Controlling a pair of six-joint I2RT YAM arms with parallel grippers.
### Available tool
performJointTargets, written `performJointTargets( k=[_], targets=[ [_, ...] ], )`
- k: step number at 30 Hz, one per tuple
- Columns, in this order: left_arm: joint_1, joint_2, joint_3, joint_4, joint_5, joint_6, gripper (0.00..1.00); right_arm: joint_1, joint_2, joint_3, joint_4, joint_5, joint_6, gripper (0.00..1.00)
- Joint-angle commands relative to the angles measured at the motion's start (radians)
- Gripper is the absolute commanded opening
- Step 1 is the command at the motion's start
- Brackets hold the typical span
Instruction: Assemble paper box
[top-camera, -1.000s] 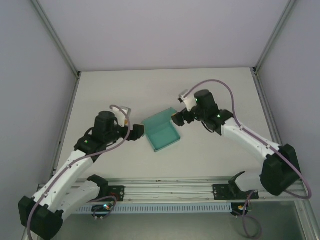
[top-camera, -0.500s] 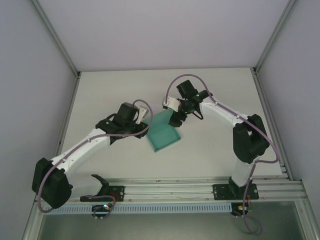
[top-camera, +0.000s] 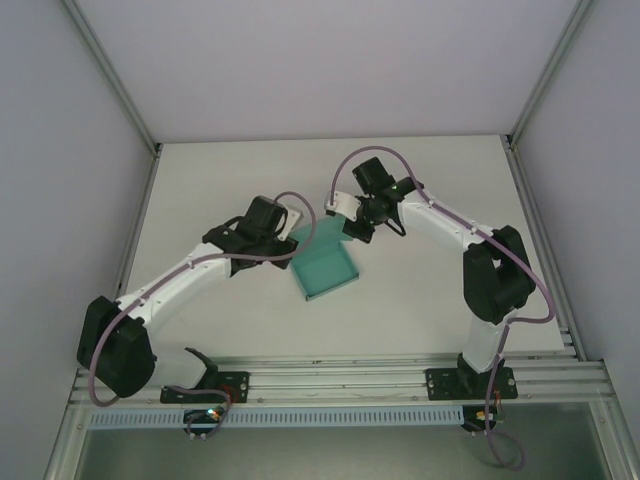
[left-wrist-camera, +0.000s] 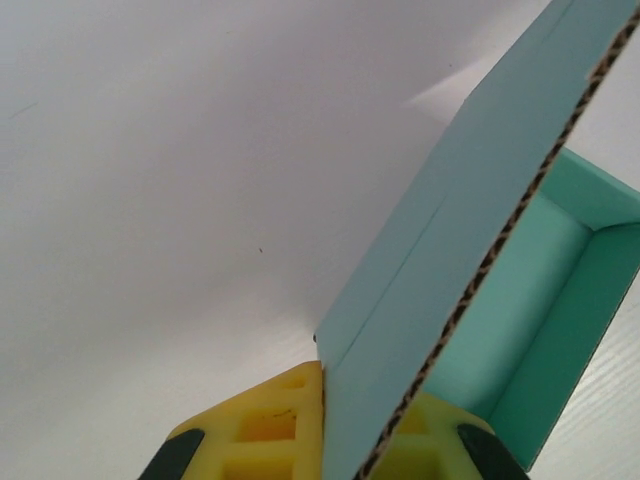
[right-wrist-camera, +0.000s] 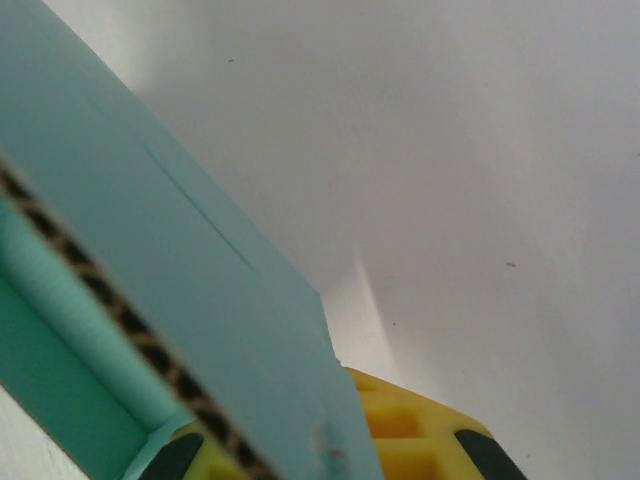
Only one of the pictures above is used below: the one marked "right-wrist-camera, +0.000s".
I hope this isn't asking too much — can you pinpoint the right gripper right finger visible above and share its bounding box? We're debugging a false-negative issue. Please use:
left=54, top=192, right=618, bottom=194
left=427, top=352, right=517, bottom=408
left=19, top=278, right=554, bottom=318
left=343, top=366, right=529, bottom=480

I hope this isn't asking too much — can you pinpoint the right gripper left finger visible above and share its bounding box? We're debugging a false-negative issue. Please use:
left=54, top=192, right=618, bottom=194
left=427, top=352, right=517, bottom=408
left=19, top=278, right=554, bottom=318
left=142, top=421, right=242, bottom=480

